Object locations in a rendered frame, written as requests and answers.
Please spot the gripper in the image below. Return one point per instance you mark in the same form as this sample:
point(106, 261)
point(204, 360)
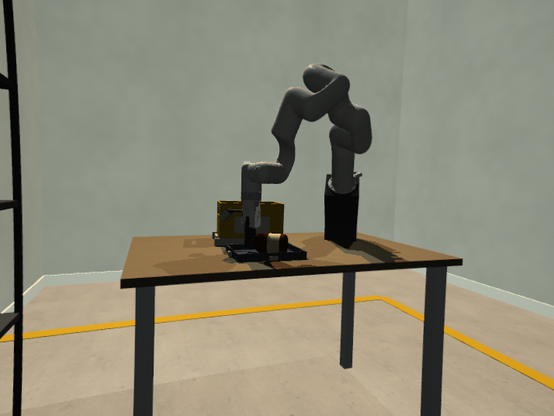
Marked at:
point(251, 218)

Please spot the brown bottle with cream label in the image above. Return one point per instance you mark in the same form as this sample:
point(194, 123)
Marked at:
point(265, 243)

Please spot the orange divided crate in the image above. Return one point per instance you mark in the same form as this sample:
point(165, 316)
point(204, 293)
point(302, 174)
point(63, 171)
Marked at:
point(272, 219)

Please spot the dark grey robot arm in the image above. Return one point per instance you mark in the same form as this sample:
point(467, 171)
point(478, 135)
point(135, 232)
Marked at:
point(300, 103)

